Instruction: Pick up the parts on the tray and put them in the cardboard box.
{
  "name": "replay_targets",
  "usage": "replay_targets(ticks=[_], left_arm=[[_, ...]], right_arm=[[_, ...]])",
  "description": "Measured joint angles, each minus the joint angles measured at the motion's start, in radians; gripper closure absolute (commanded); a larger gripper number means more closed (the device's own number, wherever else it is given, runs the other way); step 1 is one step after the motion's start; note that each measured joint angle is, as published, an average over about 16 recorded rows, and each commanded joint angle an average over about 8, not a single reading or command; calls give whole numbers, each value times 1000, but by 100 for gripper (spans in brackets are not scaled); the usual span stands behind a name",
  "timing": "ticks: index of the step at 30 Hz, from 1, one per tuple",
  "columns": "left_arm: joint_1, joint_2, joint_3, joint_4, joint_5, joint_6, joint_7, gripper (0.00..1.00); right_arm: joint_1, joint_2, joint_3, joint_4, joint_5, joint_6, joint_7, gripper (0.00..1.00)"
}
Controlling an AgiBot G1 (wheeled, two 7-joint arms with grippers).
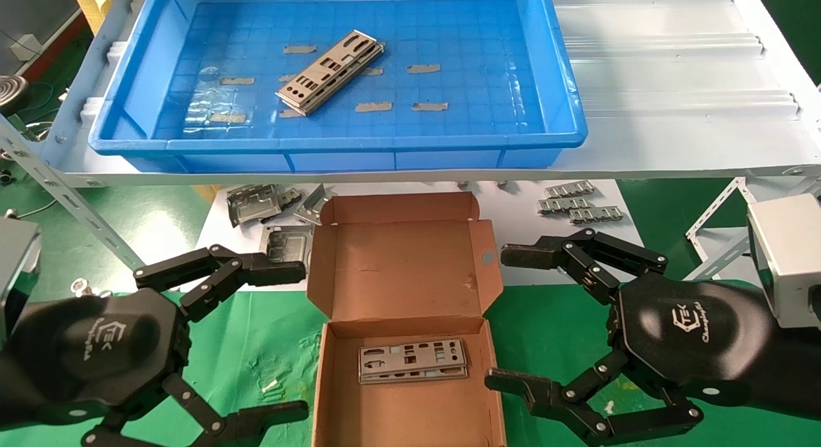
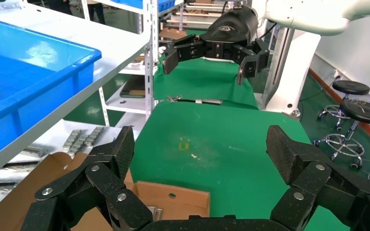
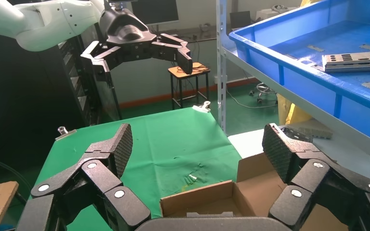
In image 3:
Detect green cloth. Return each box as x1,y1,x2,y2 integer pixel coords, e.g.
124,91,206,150
28,106,243,231

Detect light wooden board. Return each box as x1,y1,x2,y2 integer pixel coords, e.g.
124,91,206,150
0,181,20,231

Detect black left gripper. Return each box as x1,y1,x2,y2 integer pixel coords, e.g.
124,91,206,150
80,8,194,82

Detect black computer monitor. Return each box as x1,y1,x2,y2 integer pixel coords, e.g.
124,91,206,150
131,0,180,26

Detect blue plastic tray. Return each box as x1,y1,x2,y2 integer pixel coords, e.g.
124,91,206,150
229,0,370,148

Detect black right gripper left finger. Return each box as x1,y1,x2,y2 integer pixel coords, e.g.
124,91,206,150
15,123,151,231

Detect dark laptop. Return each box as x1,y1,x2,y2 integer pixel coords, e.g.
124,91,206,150
229,11,252,31

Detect white board sheet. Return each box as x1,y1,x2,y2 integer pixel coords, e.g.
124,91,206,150
228,119,370,189

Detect office chair wheel base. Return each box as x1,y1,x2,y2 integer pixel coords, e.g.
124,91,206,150
249,82,279,105

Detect large grey metal frame part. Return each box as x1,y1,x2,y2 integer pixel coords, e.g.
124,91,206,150
280,126,313,142

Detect brown cardboard box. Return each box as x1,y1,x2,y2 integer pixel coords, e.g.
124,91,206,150
160,152,348,231

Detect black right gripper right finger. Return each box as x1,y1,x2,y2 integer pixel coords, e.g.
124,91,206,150
261,123,370,231

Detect black equipment cabinet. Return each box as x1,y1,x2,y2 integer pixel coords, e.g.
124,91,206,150
0,30,122,174

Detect black stool with orange seat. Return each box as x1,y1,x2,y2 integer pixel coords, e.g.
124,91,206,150
168,62,211,111

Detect dark desk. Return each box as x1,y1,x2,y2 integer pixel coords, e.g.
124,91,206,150
169,27,219,44

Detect grey metal shelf board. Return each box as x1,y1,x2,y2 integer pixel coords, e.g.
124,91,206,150
222,44,370,163

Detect silver binder clip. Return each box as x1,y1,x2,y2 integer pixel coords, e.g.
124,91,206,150
55,126,77,141
192,101,211,114

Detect white desktop device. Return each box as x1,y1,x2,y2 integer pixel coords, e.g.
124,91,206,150
255,4,301,21

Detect grey slotted shelf upright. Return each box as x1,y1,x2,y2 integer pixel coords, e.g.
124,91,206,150
216,0,229,133

